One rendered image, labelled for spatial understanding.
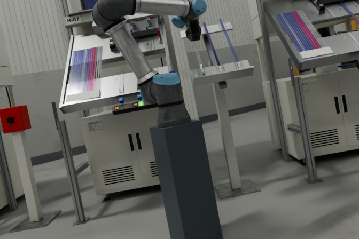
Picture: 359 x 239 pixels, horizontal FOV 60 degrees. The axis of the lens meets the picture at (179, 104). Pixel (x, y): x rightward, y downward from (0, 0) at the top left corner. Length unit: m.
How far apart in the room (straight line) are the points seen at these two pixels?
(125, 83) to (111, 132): 0.44
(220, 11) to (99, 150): 4.49
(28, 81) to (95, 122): 2.78
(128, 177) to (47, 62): 3.06
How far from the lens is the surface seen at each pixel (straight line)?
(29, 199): 2.37
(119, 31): 1.47
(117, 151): 2.27
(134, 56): 1.47
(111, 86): 2.00
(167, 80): 1.35
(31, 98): 4.94
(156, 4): 1.43
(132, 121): 2.22
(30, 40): 5.07
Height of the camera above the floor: 0.70
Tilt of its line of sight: 3 degrees down
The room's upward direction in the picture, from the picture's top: 11 degrees counter-clockwise
